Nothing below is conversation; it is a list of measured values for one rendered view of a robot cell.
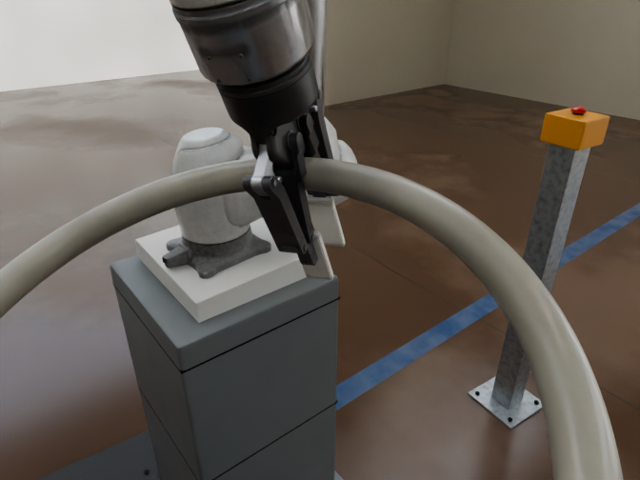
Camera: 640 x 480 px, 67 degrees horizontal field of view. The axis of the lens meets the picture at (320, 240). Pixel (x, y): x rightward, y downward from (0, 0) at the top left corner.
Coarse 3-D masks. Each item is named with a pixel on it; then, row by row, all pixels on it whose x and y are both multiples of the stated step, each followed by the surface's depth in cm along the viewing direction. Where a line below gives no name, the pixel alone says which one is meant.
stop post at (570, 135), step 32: (544, 128) 135; (576, 128) 128; (576, 160) 134; (544, 192) 143; (576, 192) 141; (544, 224) 145; (544, 256) 148; (512, 352) 169; (512, 384) 173; (512, 416) 175
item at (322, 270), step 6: (318, 234) 46; (318, 240) 47; (318, 246) 47; (324, 246) 48; (318, 252) 48; (324, 252) 48; (318, 258) 49; (324, 258) 48; (318, 264) 49; (324, 264) 49; (306, 270) 51; (312, 270) 51; (318, 270) 50; (324, 270) 50; (330, 270) 50; (312, 276) 52; (318, 276) 51; (324, 276) 51; (330, 276) 51
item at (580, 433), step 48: (144, 192) 45; (192, 192) 45; (336, 192) 42; (384, 192) 38; (432, 192) 37; (48, 240) 43; (96, 240) 45; (480, 240) 33; (0, 288) 41; (528, 288) 29; (528, 336) 28; (576, 336) 27; (576, 384) 25; (576, 432) 23
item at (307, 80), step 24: (288, 72) 35; (312, 72) 36; (240, 96) 35; (264, 96) 34; (288, 96) 35; (312, 96) 37; (240, 120) 37; (264, 120) 36; (288, 120) 36; (288, 144) 39; (288, 168) 40
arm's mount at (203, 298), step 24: (144, 240) 116; (168, 240) 115; (240, 264) 106; (264, 264) 106; (288, 264) 106; (168, 288) 106; (192, 288) 99; (216, 288) 99; (240, 288) 100; (264, 288) 104; (192, 312) 98; (216, 312) 98
